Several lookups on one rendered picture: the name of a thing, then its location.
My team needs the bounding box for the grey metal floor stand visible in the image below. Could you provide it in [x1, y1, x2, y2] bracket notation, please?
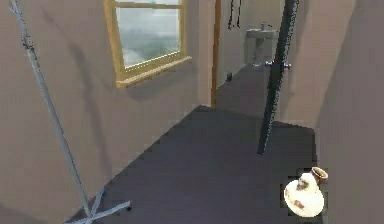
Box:
[7, 0, 132, 224]

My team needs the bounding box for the white painted vase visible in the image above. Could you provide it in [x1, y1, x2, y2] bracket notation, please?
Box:
[283, 166, 329, 219]

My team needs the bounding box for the yellow framed window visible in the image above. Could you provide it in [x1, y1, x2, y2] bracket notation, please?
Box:
[103, 0, 193, 89]

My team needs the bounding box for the dark open room door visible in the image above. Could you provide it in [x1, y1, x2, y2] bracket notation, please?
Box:
[256, 0, 300, 156]

